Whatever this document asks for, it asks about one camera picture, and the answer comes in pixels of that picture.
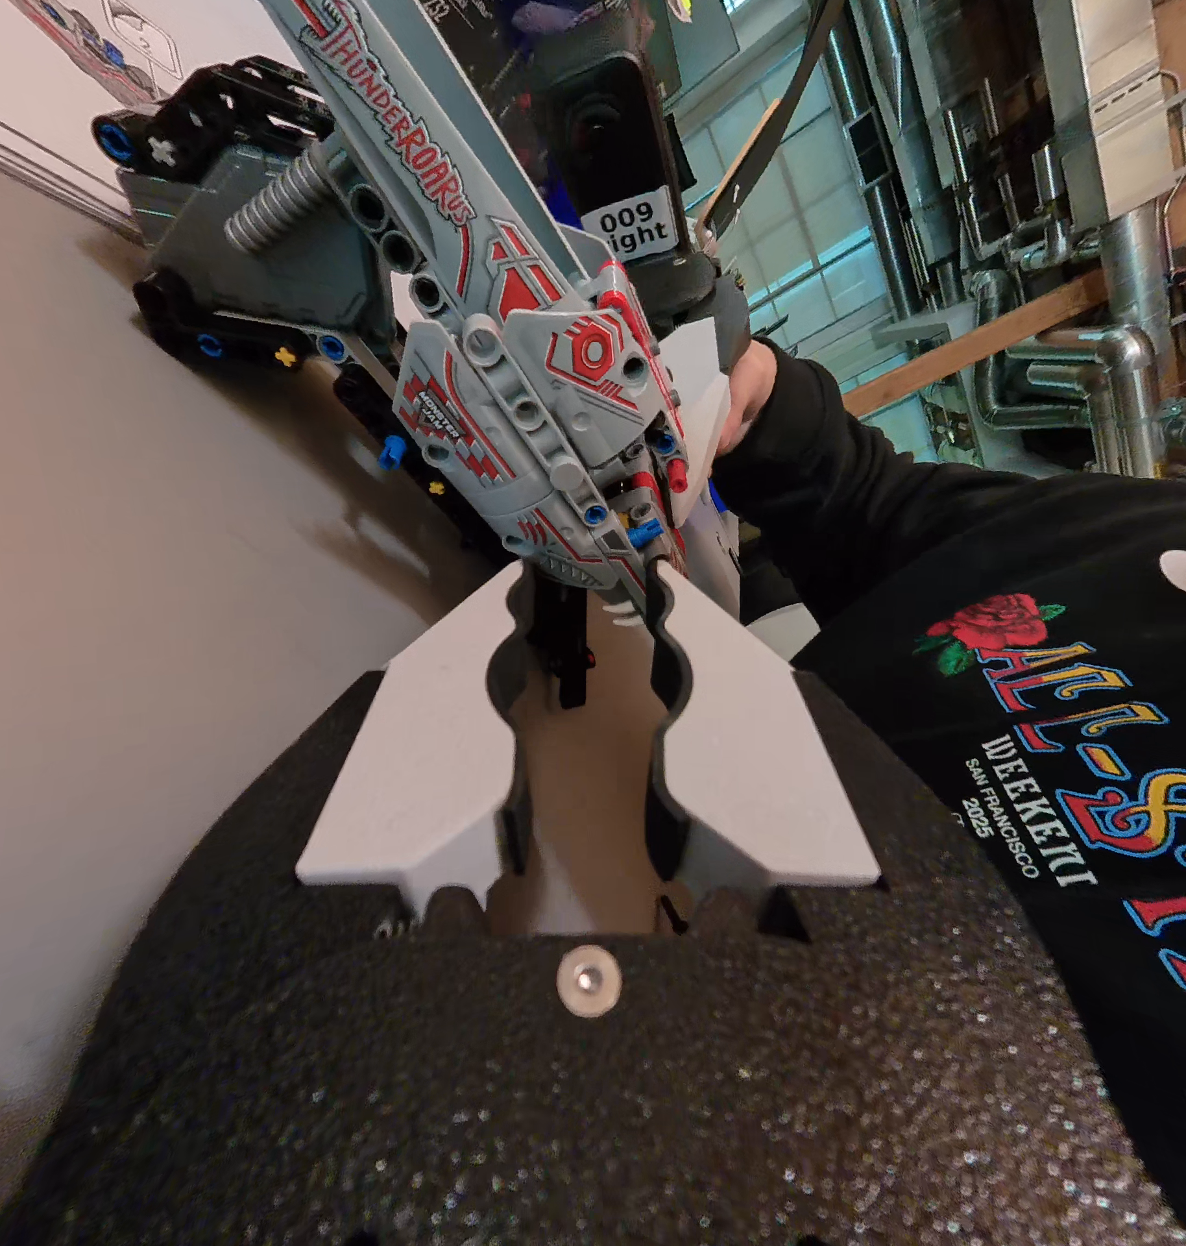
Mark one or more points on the person's right forearm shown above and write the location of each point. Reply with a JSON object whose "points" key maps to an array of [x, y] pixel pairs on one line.
{"points": [[828, 468]]}

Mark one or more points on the person's right hand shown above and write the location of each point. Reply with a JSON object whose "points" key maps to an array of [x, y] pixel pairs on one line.
{"points": [[754, 394]]}

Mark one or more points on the grey red toy brick model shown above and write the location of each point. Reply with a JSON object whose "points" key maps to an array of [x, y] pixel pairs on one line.
{"points": [[516, 389]]}

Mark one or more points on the black toy set box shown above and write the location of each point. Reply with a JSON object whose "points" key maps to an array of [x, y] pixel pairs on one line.
{"points": [[487, 29]]}

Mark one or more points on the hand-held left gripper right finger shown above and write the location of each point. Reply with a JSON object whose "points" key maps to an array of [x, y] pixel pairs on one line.
{"points": [[759, 769]]}

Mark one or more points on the white building instruction booklet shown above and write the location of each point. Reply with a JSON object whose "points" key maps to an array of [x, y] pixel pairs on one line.
{"points": [[234, 48]]}

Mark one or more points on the black printed sweatshirt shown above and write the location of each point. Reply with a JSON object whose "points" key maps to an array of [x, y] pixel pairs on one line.
{"points": [[1042, 545]]}

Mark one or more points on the large silver ventilation duct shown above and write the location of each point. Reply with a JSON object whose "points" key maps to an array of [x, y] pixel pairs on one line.
{"points": [[1119, 98]]}

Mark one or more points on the black toy brick chassis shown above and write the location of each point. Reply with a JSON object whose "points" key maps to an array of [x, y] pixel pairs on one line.
{"points": [[263, 262]]}

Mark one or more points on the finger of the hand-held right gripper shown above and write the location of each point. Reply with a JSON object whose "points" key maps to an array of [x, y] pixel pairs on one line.
{"points": [[701, 399]]}

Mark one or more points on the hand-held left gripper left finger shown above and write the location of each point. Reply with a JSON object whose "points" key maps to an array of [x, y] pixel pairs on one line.
{"points": [[419, 769]]}

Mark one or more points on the silver duct elbow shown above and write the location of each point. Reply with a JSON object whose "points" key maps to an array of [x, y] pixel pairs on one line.
{"points": [[1110, 351]]}

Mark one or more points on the wooden beam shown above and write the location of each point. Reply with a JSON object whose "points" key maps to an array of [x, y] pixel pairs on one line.
{"points": [[944, 375]]}

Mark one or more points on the thin silver duct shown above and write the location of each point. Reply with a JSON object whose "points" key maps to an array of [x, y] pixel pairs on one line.
{"points": [[881, 195]]}

